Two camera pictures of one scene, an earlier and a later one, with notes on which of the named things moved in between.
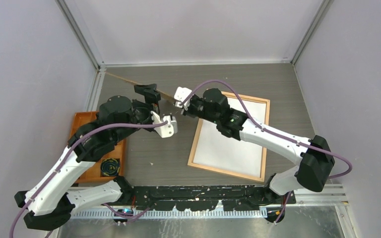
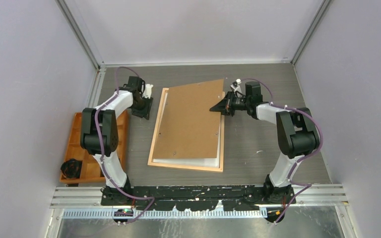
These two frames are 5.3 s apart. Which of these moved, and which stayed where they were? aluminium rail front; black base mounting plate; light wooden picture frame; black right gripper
Moved: black right gripper; light wooden picture frame
Stayed: black base mounting plate; aluminium rail front
